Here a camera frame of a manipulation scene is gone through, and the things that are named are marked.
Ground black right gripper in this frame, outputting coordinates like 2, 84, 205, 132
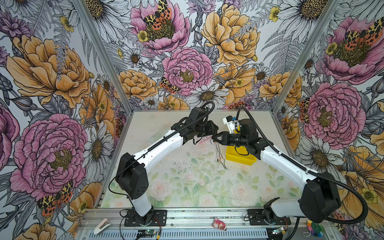
211, 131, 248, 147

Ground orange handled screwdriver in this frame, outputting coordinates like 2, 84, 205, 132
214, 142, 220, 162

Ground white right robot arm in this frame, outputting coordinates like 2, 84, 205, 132
213, 119, 341, 224

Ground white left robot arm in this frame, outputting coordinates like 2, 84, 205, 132
114, 102, 218, 218

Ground yellow plastic bin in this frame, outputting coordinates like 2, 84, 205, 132
226, 127, 258, 166

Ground pink patterned packet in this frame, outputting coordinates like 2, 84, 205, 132
194, 136, 212, 144

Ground metal tongs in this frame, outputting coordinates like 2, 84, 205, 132
217, 143, 228, 170

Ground pink toy figure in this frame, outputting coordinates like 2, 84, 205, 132
213, 218, 227, 231

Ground colourful stacking toy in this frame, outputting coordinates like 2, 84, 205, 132
307, 220, 325, 238

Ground white stapler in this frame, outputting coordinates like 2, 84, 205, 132
93, 218, 111, 235

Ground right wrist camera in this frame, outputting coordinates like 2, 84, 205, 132
223, 116, 240, 134

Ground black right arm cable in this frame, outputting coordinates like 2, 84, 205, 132
235, 106, 369, 225

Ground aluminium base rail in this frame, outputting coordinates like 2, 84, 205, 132
74, 206, 343, 240

